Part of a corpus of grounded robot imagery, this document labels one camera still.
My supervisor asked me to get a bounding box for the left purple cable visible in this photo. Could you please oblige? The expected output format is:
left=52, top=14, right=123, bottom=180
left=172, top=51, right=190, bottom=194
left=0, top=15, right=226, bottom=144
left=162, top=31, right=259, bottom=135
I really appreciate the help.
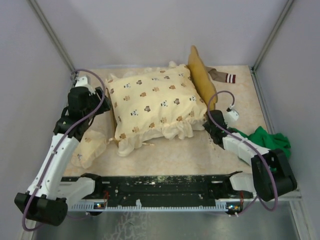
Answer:
left=21, top=68, right=106, bottom=232

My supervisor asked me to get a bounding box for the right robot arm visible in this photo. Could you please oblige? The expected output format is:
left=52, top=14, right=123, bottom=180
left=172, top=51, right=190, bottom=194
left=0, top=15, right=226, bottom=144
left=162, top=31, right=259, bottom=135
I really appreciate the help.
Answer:
left=203, top=110, right=298, bottom=202

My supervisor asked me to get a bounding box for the green cloth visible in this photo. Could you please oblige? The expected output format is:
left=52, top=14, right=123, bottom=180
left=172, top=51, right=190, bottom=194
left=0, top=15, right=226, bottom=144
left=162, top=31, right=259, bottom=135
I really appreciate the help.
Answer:
left=228, top=126, right=291, bottom=159

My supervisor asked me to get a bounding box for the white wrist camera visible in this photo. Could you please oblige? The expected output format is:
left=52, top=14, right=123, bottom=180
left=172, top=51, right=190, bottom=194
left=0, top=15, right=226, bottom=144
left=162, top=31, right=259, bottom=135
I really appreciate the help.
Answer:
left=74, top=75, right=96, bottom=95
left=224, top=107, right=239, bottom=125

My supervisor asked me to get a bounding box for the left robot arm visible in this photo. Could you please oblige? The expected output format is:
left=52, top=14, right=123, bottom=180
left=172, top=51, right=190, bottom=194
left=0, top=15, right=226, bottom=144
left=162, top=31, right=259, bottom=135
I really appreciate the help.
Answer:
left=14, top=84, right=111, bottom=232

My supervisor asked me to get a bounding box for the cream animal print cushion cover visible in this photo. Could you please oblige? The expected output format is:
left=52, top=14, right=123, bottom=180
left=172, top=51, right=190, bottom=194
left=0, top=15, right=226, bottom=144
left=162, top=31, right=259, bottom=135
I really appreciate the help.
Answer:
left=105, top=64, right=208, bottom=157

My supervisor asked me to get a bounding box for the small cream animal pillow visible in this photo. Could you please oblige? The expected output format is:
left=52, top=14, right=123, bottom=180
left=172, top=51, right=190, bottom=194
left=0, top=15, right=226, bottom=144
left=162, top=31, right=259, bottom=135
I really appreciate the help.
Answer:
left=70, top=129, right=107, bottom=169

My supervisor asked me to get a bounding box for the brown striped sock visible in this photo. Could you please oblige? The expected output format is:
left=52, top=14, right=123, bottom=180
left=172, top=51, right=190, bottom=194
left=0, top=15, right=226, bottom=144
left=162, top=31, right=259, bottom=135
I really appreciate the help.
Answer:
left=205, top=66, right=236, bottom=84

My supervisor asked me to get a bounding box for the aluminium frame post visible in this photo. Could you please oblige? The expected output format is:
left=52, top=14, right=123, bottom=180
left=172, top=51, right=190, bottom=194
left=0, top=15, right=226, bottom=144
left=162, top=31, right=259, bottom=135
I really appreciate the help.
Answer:
left=26, top=0, right=76, bottom=73
left=251, top=0, right=297, bottom=73

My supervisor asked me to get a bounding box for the right aluminium frame post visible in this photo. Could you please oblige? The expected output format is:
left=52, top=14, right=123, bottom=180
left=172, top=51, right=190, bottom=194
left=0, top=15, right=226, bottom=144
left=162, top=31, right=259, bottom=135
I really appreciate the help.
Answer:
left=251, top=0, right=297, bottom=73

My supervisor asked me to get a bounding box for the wooden pet bed frame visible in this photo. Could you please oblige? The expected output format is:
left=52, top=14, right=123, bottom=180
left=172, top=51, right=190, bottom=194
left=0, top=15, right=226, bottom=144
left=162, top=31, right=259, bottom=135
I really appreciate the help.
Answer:
left=106, top=46, right=218, bottom=132

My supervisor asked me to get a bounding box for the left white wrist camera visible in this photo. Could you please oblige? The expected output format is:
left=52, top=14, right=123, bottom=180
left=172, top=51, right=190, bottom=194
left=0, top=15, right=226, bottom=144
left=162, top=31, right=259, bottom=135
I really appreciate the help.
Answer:
left=74, top=75, right=96, bottom=95

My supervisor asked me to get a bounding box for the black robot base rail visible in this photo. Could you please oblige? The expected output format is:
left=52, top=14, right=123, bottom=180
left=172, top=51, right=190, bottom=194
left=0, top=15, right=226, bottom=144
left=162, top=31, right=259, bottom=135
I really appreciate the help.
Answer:
left=57, top=172, right=301, bottom=216

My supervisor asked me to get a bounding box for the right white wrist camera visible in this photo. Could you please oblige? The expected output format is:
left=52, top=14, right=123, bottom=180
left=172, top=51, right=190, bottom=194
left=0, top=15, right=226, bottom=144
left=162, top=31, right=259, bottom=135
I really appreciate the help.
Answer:
left=224, top=107, right=239, bottom=125

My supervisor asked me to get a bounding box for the left aluminium frame post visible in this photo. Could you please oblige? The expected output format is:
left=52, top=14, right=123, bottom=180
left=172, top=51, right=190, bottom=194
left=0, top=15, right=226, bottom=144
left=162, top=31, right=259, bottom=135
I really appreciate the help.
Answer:
left=26, top=0, right=76, bottom=73

